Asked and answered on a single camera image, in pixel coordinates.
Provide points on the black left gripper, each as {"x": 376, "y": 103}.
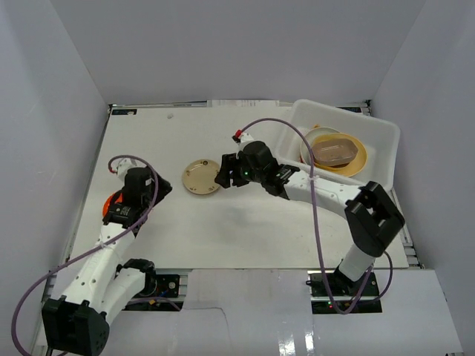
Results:
{"x": 159, "y": 189}

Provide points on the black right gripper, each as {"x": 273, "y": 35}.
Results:
{"x": 230, "y": 163}

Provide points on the beige floral small plate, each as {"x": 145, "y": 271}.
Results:
{"x": 198, "y": 177}

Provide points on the orange round plate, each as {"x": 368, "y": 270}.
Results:
{"x": 112, "y": 199}

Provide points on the cream round plate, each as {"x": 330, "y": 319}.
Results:
{"x": 310, "y": 137}

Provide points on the brown square plate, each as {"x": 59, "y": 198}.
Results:
{"x": 334, "y": 152}

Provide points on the yellow round plate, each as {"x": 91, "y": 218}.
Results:
{"x": 358, "y": 163}

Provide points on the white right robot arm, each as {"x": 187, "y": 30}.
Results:
{"x": 373, "y": 219}

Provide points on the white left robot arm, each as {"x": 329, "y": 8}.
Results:
{"x": 79, "y": 321}

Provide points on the white plastic bin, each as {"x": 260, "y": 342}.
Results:
{"x": 379, "y": 137}

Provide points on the black label sticker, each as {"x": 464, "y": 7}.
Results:
{"x": 353, "y": 109}
{"x": 123, "y": 112}

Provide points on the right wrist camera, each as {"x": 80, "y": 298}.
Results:
{"x": 242, "y": 138}

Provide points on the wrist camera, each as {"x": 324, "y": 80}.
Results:
{"x": 242, "y": 138}
{"x": 120, "y": 166}

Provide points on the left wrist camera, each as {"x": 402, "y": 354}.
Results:
{"x": 120, "y": 166}

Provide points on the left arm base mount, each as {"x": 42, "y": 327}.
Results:
{"x": 160, "y": 294}

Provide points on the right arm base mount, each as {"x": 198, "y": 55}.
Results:
{"x": 344, "y": 296}

